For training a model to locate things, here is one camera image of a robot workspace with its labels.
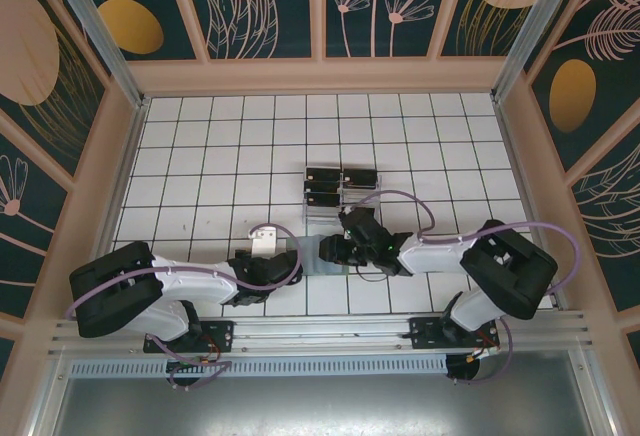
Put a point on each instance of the green card holder wallet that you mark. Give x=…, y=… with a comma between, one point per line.
x=312, y=256

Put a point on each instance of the clear acrylic card stand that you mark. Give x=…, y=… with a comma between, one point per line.
x=362, y=201

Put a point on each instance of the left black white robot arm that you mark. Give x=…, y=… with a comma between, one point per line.
x=190, y=286

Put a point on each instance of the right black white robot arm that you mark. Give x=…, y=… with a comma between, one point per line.
x=435, y=256

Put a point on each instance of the black credit card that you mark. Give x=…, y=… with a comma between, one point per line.
x=322, y=187
x=360, y=179
x=322, y=174
x=322, y=199

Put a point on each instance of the grey metal sheet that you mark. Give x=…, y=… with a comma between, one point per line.
x=320, y=406

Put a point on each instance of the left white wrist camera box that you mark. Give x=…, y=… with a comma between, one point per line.
x=265, y=242

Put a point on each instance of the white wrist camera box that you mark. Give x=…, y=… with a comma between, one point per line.
x=346, y=212
x=265, y=242

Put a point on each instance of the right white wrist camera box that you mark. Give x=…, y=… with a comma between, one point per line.
x=346, y=212

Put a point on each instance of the aluminium mounting rail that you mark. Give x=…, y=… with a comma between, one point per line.
x=320, y=328

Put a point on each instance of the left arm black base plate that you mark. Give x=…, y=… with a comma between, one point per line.
x=220, y=333

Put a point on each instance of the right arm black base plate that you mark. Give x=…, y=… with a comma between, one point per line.
x=425, y=333

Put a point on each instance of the aluminium corner post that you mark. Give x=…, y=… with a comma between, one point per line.
x=525, y=31
x=107, y=41

